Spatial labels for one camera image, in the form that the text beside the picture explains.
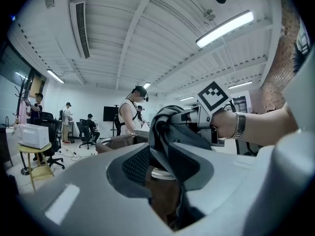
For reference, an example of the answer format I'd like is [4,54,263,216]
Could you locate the white ceiling air vent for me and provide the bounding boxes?
[69,0,91,59]

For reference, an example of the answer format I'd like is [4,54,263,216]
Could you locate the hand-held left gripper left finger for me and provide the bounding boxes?
[24,143,174,236]

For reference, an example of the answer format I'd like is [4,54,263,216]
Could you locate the black coat rack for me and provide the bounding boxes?
[13,74,32,176]

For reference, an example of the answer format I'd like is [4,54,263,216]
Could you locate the white microwave oven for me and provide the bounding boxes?
[16,123,50,149]

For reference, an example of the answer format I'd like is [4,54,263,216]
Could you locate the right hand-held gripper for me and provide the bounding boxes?
[169,81,232,145]

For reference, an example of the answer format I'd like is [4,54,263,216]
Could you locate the dark storage shelf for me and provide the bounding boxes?
[232,96,248,113]

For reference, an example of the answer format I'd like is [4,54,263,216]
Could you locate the pink hanging garment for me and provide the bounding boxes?
[18,98,30,125]

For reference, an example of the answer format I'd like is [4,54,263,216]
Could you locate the round metal ceiling fixture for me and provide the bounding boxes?
[203,8,216,21]

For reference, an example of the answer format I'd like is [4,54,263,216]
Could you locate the tangled floor cables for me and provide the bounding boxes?
[63,147,95,161]

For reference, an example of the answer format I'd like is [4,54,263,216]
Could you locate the metal wrist watch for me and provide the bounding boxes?
[231,112,247,140]

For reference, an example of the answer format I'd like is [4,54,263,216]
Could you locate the black office chair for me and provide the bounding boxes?
[34,112,66,170]
[76,121,96,149]

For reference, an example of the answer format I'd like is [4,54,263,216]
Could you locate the yellow round stool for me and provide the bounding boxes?
[17,143,55,191]

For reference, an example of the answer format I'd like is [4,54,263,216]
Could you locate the person's right hand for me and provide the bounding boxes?
[210,109,239,139]

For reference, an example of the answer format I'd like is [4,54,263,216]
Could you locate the person's right forearm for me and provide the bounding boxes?
[242,102,300,147]

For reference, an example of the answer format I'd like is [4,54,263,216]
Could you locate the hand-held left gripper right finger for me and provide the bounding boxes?
[169,130,315,236]

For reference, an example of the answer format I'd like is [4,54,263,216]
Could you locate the black monitor on stand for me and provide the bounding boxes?
[102,104,120,131]

